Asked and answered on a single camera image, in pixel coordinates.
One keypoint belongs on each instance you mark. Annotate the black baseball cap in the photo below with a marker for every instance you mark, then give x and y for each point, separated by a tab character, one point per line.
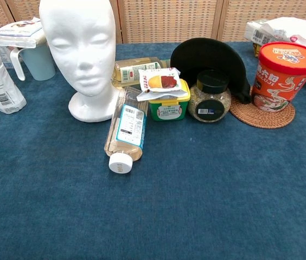
212	63

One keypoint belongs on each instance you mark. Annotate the white foam mannequin head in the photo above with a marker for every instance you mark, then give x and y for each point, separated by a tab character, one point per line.
82	54

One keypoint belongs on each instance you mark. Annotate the clear bottle with teal label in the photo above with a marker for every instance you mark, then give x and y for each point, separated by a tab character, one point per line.
127	127

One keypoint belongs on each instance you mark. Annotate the green tub with yellow lid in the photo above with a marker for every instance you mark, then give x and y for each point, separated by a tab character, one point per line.
169	108

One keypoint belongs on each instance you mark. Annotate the white snack packet with fruit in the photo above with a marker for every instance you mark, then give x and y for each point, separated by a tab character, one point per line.
159	81

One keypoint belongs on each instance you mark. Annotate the blue table cloth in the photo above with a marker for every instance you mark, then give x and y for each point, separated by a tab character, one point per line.
153	189

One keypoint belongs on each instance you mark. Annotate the yellow drink bottle lying down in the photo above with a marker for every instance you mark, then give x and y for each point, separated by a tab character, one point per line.
131	71

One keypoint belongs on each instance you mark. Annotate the glass jar with black lid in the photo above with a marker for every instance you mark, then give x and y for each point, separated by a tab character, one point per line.
210	100

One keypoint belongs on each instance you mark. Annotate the woven rattan coaster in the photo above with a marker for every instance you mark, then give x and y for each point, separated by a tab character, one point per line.
264	117

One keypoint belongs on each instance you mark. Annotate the woven folding screen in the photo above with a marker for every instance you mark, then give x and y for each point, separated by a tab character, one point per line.
174	20

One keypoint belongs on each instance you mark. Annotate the yellow patterned small package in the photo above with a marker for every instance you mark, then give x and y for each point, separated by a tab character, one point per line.
256	50

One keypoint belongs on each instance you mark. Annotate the orange instant noodle cup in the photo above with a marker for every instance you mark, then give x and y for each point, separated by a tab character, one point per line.
283	78

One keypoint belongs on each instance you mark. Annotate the white carton with barcode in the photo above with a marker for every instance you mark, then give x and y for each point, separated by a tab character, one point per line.
254	33

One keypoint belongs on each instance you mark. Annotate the white crumpled plastic bag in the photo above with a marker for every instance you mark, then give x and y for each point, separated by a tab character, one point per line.
291	29

